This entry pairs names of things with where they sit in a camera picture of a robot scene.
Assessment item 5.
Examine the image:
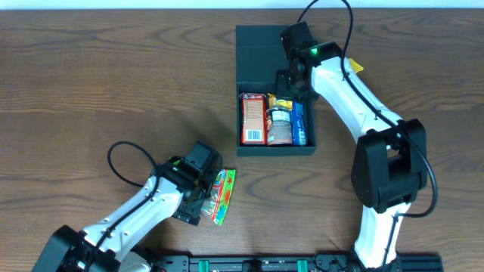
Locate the Haribo gummy worms bag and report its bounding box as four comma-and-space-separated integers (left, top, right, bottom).
201, 169, 236, 226

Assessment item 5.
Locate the orange red carton box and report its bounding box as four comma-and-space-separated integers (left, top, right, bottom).
240, 93, 267, 145

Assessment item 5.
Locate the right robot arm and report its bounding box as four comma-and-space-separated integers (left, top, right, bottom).
281, 22, 427, 271

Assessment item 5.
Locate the black box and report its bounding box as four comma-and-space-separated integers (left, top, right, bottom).
235, 25, 316, 156

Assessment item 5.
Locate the brown drink can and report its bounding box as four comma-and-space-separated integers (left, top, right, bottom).
266, 107, 293, 146

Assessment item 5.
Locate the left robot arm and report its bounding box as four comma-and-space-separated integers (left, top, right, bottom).
33, 142, 222, 271

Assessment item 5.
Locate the small yellow lemon snack packet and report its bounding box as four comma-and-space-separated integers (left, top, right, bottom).
268, 94, 293, 110

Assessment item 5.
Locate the blue cookie packet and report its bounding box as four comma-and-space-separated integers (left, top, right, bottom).
291, 101, 307, 146

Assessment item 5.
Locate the black mounting rail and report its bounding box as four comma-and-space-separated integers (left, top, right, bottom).
151, 251, 444, 272

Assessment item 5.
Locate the yellow orange biscuit packet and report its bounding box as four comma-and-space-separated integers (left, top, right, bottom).
349, 58, 364, 73

